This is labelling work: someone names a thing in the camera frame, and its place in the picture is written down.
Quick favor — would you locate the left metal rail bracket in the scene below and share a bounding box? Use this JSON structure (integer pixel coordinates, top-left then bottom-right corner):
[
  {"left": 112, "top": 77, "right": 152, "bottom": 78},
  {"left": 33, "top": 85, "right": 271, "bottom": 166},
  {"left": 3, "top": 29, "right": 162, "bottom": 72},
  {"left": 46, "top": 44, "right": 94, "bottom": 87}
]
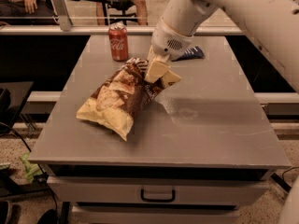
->
[{"left": 51, "top": 0, "right": 72, "bottom": 32}]

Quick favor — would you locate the brown chip bag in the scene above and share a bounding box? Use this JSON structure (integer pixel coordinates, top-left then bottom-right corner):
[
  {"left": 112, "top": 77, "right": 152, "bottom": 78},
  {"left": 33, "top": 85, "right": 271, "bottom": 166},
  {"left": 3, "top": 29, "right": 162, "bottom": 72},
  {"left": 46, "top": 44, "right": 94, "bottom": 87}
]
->
[{"left": 76, "top": 58, "right": 164, "bottom": 140}]

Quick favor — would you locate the lower grey drawer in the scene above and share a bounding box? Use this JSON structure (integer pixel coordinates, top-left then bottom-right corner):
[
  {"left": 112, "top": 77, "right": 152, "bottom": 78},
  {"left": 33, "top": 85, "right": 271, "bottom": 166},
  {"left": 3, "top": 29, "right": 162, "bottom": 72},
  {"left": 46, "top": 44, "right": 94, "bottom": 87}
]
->
[{"left": 72, "top": 206, "right": 239, "bottom": 224}]

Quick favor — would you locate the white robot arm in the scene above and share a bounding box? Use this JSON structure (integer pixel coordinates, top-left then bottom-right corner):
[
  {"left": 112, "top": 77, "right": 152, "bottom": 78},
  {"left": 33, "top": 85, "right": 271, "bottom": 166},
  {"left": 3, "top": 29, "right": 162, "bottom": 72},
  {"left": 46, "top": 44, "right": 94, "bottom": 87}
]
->
[{"left": 145, "top": 0, "right": 299, "bottom": 91}]

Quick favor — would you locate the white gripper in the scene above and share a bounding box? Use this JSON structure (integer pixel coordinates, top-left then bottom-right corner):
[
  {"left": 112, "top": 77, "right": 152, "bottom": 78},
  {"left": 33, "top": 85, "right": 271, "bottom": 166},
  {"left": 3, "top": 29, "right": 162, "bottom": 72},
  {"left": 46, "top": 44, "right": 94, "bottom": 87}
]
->
[{"left": 145, "top": 17, "right": 194, "bottom": 89}]

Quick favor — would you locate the green crumpled object on floor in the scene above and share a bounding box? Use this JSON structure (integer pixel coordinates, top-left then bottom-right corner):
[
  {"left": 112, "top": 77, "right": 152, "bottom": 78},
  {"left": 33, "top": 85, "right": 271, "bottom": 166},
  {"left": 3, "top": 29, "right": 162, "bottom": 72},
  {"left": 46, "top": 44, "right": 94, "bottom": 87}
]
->
[{"left": 20, "top": 152, "right": 42, "bottom": 183}]

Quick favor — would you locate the grey drawer with black handle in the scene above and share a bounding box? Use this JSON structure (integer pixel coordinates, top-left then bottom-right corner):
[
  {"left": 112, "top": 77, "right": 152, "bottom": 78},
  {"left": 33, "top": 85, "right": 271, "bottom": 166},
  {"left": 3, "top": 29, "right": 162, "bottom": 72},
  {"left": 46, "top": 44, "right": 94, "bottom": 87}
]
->
[{"left": 48, "top": 176, "right": 268, "bottom": 206}]

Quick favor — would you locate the red cola can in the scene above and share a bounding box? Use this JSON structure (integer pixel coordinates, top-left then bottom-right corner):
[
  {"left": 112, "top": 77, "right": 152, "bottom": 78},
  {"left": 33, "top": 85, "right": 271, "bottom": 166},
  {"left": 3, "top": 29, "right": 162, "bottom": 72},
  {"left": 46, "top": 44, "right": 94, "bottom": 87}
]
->
[{"left": 108, "top": 22, "right": 129, "bottom": 62}]

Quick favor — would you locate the dark blue snack bar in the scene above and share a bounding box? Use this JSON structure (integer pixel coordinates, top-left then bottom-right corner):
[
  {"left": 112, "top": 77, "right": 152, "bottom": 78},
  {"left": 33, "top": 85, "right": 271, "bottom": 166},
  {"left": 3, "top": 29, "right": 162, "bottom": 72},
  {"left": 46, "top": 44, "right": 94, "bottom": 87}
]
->
[{"left": 178, "top": 46, "right": 205, "bottom": 61}]

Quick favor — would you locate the seated person in background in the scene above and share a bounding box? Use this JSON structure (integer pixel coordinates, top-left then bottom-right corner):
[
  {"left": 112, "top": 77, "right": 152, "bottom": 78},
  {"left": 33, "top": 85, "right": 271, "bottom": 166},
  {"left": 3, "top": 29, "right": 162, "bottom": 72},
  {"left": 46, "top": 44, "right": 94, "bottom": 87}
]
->
[{"left": 0, "top": 0, "right": 56, "bottom": 25}]

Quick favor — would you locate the black shoe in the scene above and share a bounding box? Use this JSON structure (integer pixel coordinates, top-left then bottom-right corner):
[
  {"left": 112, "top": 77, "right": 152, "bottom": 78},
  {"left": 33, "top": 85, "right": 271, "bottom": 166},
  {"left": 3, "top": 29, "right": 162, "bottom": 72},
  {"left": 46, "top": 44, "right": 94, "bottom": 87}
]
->
[{"left": 0, "top": 201, "right": 12, "bottom": 224}]

